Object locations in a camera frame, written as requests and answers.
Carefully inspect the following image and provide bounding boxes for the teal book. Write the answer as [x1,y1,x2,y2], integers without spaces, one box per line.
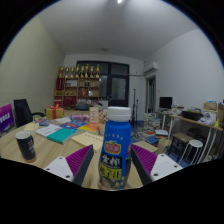
[46,127,78,145]

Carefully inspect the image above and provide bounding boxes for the wooden stool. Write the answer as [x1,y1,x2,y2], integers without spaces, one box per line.
[169,132,191,158]

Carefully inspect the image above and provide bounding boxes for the large pale yellow notepad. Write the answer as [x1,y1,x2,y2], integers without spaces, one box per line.
[70,131,105,154]

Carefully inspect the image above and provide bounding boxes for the flower bouquet in white pot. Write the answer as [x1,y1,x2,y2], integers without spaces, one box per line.
[98,109,109,136]

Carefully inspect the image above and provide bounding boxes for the purple sign board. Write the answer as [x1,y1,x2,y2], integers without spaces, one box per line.
[0,103,16,134]

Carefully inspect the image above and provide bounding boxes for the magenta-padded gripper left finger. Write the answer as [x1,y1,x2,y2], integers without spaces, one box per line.
[43,144,95,187]

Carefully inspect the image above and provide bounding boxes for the small pale yellow notepad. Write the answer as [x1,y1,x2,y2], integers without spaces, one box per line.
[23,121,40,132]

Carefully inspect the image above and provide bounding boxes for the cluttered wooden side desk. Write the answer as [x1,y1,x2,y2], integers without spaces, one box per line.
[156,109,224,164]

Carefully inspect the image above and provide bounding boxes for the wooden shelf unit with trophies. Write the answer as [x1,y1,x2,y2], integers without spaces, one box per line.
[53,63,101,108]

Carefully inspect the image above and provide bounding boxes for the low wooden bench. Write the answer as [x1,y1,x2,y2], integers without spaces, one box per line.
[141,139,164,154]

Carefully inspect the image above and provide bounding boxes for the white wall air conditioner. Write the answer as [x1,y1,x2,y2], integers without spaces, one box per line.
[143,61,159,75]

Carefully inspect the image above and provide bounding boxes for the blue drink bottle white cap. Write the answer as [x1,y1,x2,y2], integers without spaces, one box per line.
[97,106,133,191]

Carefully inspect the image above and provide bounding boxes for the black mug white inside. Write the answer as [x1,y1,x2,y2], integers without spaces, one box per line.
[15,130,37,163]

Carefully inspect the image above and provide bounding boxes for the white round stool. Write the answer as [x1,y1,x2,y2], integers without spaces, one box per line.
[181,139,204,165]

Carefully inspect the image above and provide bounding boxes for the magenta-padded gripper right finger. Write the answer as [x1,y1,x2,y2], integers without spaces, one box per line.
[129,143,184,186]

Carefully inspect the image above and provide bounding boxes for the yellow gift box red ribbon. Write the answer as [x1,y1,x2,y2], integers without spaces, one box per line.
[45,103,65,120]

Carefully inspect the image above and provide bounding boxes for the black computer monitor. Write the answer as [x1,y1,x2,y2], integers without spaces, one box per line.
[159,96,174,110]

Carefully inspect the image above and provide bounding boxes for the black tripod stand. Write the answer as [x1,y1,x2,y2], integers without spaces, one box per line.
[132,88,139,128]

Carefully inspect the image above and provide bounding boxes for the black office chair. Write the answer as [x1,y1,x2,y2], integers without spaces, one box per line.
[13,98,46,129]

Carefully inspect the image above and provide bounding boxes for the small standing picture card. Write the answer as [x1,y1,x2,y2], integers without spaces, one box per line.
[88,106,100,124]

